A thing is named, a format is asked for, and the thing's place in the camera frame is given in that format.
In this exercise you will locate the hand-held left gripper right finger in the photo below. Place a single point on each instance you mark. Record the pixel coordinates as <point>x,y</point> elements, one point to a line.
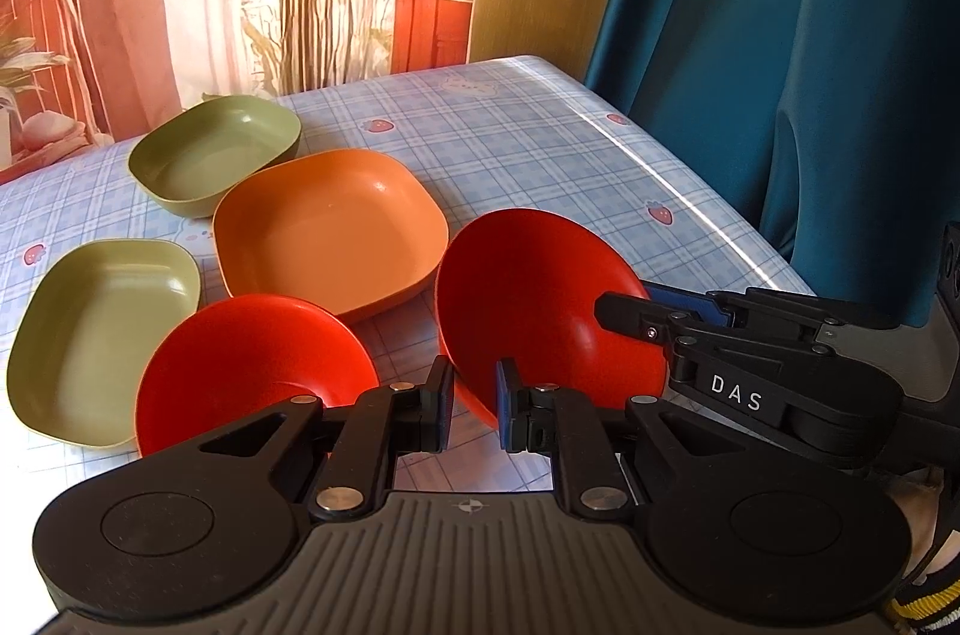
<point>505,406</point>

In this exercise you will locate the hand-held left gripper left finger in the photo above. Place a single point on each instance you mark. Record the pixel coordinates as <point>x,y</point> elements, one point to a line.
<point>445,406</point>

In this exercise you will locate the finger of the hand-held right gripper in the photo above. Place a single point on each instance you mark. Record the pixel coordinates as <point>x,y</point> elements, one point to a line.
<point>694,307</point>
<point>637,318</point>

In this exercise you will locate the red bowl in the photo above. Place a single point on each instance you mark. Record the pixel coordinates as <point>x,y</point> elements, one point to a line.
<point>525,290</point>
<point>240,365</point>

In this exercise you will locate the person's right forearm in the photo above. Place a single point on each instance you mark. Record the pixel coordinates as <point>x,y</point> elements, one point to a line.
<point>934,594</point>

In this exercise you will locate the blue checked tablecloth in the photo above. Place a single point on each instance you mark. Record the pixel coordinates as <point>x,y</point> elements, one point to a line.
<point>525,140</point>

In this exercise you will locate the orange square plate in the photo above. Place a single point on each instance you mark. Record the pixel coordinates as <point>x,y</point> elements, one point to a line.
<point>322,230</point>

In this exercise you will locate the blue curtain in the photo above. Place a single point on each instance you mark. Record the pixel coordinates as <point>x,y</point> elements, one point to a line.
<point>787,42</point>

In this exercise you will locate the dark green plate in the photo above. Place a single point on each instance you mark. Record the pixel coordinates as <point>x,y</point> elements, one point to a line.
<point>210,155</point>

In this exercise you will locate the light green plate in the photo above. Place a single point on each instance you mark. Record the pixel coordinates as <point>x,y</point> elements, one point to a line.
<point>90,335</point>

